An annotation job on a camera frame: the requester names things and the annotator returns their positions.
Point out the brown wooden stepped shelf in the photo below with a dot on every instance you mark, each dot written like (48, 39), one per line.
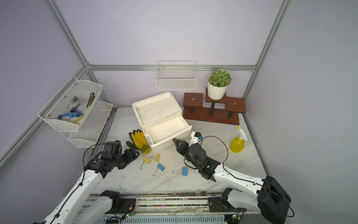
(201, 107)

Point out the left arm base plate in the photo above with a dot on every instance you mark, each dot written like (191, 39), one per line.
(120, 205)

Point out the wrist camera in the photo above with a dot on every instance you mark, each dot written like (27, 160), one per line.
(112, 148)
(195, 138)

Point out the blue white cloth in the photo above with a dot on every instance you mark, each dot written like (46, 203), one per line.
(73, 115)

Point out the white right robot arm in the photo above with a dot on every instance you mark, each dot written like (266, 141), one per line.
(266, 195)

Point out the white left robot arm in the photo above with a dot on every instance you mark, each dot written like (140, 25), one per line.
(67, 212)

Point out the white three-drawer cabinet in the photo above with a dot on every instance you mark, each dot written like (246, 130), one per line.
(157, 109)

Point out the white mesh lower bin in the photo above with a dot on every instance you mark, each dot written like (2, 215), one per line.
(92, 127)

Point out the white mesh upper bin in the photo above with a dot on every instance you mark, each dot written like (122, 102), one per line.
(58, 104)

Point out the blue binder clip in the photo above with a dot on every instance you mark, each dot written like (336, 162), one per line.
(183, 171)
(159, 167)

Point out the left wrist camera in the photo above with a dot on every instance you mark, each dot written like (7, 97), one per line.
(112, 148)

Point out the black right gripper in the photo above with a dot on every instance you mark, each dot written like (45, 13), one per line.
(179, 147)

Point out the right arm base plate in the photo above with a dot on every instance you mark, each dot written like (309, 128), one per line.
(221, 204)

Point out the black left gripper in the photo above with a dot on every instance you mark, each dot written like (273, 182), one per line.
(131, 156)

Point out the green plant in white pot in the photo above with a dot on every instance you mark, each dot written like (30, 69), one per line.
(218, 82)

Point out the white top drawer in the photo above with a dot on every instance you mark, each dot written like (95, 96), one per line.
(161, 136)

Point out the yellow black work glove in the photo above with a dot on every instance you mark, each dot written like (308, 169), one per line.
(138, 142)

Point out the brown wooden clothespins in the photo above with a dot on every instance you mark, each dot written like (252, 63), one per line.
(91, 99)

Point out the white mesh bin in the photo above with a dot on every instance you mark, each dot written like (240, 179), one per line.
(58, 104)
(92, 127)

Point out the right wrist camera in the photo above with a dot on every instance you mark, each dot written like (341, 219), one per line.
(195, 138)

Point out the white wire wall basket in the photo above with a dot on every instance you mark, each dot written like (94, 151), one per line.
(176, 75)

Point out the yellow spray bottle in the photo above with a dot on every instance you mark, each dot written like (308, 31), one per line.
(238, 143)

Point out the yellow binder clip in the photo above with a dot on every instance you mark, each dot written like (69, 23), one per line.
(146, 161)
(156, 157)

